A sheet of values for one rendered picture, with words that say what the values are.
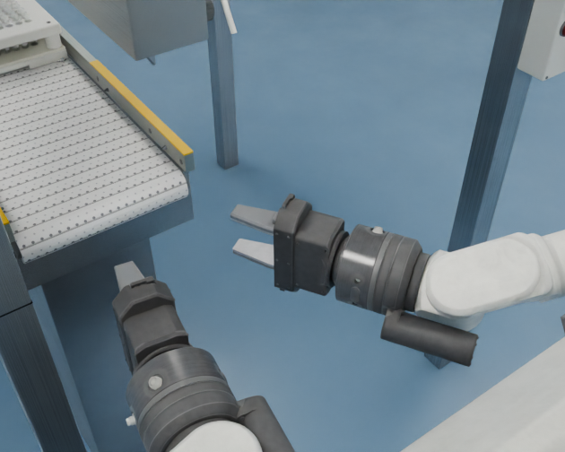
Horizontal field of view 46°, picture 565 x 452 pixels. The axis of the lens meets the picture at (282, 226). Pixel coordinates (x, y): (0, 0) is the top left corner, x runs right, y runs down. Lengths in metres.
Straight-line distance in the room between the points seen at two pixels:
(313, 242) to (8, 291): 0.39
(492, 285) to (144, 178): 0.55
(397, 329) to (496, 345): 1.30
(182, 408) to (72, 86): 0.81
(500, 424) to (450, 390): 1.54
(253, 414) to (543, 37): 0.88
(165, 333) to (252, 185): 1.83
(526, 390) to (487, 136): 1.08
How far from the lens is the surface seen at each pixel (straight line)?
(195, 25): 0.89
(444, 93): 3.04
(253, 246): 0.80
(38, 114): 1.21
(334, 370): 1.87
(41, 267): 1.03
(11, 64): 1.34
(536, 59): 1.29
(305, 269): 0.74
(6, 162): 1.11
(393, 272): 0.70
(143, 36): 0.86
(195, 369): 0.61
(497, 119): 1.39
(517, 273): 0.69
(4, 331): 0.94
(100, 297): 1.26
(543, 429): 0.33
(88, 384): 1.41
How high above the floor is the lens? 1.50
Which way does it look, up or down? 42 degrees down
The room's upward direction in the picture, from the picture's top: straight up
